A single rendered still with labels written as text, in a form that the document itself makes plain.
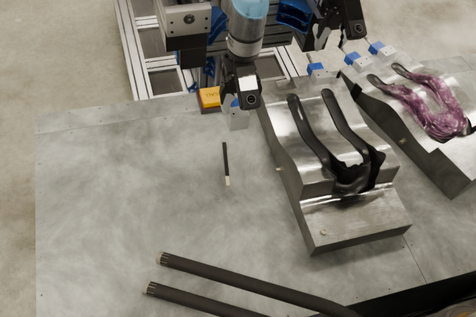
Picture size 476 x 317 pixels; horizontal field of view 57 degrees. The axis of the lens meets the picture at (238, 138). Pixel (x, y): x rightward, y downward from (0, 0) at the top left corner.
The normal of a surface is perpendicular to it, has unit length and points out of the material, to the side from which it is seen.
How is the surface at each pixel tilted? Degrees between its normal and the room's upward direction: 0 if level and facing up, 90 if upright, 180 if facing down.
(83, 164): 0
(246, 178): 0
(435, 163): 90
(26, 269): 0
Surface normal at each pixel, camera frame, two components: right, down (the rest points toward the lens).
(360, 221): 0.09, -0.58
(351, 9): 0.24, -0.13
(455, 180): -0.84, 0.39
